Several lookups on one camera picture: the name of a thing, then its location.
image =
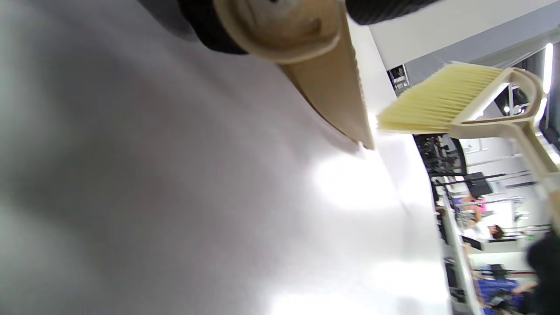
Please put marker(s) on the person's left hand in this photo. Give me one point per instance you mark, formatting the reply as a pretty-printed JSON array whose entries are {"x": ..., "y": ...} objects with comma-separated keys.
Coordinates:
[{"x": 210, "y": 26}]

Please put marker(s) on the person's right hand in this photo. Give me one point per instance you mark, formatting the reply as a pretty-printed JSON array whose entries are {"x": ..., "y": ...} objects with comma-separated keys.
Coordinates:
[{"x": 549, "y": 280}]

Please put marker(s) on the beige plastic dustpan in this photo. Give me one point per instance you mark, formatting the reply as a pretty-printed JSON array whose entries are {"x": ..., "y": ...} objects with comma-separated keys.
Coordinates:
[{"x": 323, "y": 78}]

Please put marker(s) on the white partition board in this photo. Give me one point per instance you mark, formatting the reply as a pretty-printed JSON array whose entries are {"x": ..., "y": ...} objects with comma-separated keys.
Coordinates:
[{"x": 437, "y": 26}]

